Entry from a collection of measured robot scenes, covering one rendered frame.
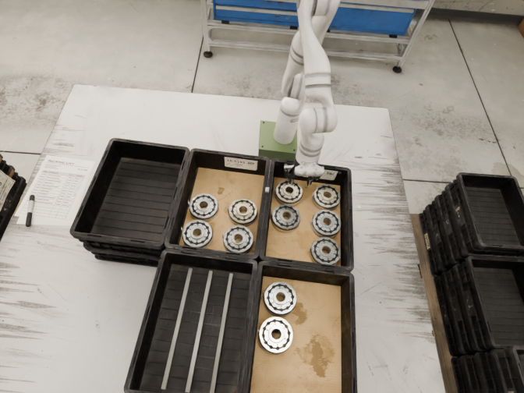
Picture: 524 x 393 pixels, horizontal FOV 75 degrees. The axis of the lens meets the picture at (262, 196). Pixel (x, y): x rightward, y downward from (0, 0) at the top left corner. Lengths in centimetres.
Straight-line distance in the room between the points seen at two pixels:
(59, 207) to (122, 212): 33
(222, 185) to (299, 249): 38
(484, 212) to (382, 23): 170
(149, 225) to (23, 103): 207
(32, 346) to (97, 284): 26
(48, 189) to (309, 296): 112
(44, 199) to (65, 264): 31
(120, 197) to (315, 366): 88
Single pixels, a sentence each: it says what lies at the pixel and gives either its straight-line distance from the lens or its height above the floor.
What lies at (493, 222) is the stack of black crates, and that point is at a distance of 205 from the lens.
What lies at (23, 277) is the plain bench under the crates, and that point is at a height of 70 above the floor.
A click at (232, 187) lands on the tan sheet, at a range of 131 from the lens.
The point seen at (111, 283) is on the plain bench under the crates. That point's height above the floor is 70.
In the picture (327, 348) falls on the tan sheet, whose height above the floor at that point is 83.
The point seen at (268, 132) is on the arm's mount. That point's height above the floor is 77.
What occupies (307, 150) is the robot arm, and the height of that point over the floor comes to 114.
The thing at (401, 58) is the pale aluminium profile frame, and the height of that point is 13.
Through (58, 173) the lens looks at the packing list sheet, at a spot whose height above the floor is 70.
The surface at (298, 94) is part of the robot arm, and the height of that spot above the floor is 105.
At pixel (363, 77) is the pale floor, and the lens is 322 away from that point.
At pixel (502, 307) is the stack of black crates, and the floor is 38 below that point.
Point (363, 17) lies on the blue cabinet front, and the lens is 305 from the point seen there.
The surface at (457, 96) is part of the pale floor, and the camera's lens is 342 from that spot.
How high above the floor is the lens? 194
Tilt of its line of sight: 59 degrees down
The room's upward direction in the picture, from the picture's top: 7 degrees clockwise
